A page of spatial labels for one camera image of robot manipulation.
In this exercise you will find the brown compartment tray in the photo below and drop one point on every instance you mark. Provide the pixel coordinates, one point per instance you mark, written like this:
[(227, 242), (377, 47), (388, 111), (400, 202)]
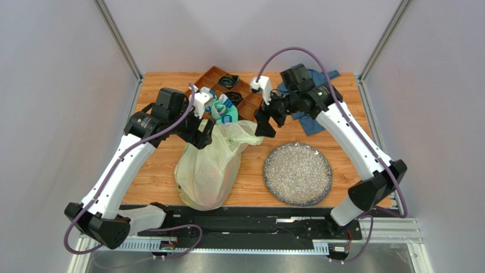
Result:
[(251, 101)]

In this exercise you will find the blue cloth shirt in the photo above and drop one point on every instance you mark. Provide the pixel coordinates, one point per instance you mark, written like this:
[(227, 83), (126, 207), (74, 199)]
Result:
[(308, 125)]

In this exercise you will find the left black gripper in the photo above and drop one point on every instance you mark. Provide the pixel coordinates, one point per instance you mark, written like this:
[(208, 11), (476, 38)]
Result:
[(204, 138)]

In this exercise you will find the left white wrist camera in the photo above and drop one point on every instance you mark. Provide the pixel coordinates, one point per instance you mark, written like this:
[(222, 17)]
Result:
[(197, 101)]

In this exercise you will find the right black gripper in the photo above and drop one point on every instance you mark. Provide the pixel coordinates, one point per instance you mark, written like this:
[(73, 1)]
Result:
[(267, 115)]

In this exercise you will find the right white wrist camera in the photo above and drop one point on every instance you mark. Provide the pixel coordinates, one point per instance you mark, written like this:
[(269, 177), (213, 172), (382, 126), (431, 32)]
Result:
[(263, 86)]

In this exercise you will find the black rolled sock middle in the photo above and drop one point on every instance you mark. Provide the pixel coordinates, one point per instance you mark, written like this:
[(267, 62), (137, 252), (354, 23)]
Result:
[(235, 97)]

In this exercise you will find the translucent yellow plastic bag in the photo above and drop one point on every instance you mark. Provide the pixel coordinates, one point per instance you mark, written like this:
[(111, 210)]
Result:
[(206, 177)]

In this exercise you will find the speckled round plate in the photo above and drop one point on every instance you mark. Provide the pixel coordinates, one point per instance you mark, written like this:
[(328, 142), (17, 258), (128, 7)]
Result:
[(298, 174)]

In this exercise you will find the teal sock left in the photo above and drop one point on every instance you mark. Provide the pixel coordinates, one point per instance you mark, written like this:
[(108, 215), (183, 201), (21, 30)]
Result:
[(208, 96)]

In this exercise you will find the teal sock right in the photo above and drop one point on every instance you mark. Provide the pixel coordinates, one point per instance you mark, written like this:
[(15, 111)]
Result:
[(224, 111)]

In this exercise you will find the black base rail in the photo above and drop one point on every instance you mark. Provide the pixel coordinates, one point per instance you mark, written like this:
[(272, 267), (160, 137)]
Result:
[(262, 228)]

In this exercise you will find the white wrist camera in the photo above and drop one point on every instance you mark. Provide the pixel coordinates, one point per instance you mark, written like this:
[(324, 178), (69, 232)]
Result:
[(263, 86), (197, 101)]

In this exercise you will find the dark rolled sock back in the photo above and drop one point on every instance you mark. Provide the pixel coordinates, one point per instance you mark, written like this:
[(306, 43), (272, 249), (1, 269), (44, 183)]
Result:
[(228, 81)]

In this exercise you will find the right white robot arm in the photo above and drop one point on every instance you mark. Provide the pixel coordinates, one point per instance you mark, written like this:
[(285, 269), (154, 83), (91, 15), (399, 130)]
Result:
[(379, 174)]

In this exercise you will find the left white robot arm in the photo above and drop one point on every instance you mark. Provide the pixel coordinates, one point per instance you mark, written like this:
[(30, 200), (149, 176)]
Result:
[(98, 214)]

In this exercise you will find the teal sock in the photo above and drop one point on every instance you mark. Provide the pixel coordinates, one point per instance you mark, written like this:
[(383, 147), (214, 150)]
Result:
[(208, 96), (224, 111)]

